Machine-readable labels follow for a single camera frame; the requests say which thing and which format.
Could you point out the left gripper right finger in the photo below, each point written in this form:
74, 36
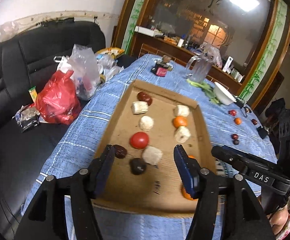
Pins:
203, 185

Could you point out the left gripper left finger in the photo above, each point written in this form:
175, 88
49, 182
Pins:
88, 183

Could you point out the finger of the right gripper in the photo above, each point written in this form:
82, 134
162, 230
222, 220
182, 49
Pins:
230, 156
255, 161

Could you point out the dark wrinkled jujube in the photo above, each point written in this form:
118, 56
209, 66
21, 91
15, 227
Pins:
120, 152

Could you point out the white cake cube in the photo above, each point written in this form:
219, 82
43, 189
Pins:
182, 134

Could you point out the dark plum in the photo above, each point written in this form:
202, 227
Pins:
138, 166

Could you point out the large red tomato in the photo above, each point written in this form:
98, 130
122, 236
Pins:
139, 140

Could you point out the white cake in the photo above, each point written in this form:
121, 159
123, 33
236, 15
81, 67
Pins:
181, 110

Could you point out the round beige cake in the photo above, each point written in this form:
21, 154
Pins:
146, 123

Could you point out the white rice cake block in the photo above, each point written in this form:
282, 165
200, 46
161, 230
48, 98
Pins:
139, 107

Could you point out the large red jujube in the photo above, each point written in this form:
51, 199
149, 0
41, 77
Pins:
142, 96

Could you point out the beige cake cylinder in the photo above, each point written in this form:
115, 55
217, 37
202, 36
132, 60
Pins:
152, 155

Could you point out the right hand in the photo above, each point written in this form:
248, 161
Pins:
280, 222

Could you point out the small dark jujube left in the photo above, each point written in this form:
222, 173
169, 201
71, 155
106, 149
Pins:
234, 137

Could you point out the black small device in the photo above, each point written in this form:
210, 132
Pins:
262, 131

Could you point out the far right jujube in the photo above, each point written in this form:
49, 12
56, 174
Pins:
254, 121

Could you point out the far red tomato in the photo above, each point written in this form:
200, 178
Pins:
233, 112

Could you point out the black power adapter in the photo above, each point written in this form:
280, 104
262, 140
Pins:
240, 103

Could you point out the cardboard tray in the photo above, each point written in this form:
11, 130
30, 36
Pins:
146, 180

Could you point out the white bowl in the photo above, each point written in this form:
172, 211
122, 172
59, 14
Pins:
223, 95

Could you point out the green leafy vegetable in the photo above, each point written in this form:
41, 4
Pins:
207, 89

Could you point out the black sofa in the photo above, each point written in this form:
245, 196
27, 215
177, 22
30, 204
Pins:
27, 61

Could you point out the red plastic bag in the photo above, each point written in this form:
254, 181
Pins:
57, 102

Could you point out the clear plastic pitcher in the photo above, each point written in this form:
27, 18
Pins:
199, 66

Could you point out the clear plastic bag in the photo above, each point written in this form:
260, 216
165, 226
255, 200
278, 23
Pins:
83, 63

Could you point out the pink labelled jar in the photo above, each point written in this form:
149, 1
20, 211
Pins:
162, 66

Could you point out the wooden sideboard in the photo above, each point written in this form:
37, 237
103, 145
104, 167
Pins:
143, 44

